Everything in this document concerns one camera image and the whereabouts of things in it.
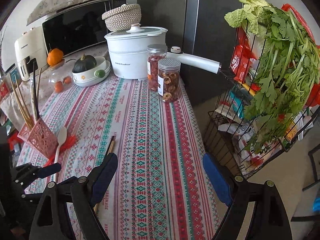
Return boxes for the pink perforated utensil holder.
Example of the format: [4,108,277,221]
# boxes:
[18,118,57,159]

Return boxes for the white plastic spoon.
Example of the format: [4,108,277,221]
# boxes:
[54,126,67,163]

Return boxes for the long bamboo chopstick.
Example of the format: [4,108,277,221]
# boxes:
[36,68,42,102]

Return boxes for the black chopstick gold band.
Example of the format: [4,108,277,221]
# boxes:
[32,62,39,122]

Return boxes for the floral side table cloth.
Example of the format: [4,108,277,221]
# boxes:
[0,43,111,132]

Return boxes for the patterned tablecloth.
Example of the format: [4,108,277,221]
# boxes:
[16,73,226,240]

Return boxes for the glass jar red label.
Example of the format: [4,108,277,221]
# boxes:
[0,80,10,99]

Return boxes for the glass jar with tomatoes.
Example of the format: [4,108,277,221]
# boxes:
[48,59,73,93]

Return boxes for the white ceramic casserole dish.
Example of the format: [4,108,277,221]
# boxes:
[72,56,111,87]

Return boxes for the orange fruit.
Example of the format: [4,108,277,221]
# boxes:
[47,48,64,66]

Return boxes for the dark green squash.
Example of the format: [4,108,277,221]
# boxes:
[72,54,97,73]

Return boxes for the cream air fryer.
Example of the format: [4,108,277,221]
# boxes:
[14,27,48,81]

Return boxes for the red plastic bag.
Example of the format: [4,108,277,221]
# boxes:
[281,3,319,107]

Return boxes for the black microwave oven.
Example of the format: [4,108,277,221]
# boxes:
[42,0,126,56]

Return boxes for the white electric cooking pot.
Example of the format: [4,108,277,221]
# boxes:
[105,24,221,80]

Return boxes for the jar of dried fruit rings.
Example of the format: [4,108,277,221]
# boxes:
[157,58,181,103]

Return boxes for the leafy green vegetables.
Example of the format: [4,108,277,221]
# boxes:
[245,5,304,152]

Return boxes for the jar of red dried fruit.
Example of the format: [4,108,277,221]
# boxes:
[147,44,168,91]

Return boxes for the woven lidded basket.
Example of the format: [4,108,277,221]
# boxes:
[101,4,142,31]

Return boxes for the grey refrigerator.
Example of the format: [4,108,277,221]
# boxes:
[137,0,263,108]

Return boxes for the pale cabbage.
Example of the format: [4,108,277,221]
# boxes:
[224,0,270,35]

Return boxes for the black wire rack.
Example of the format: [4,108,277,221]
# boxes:
[203,26,318,177]

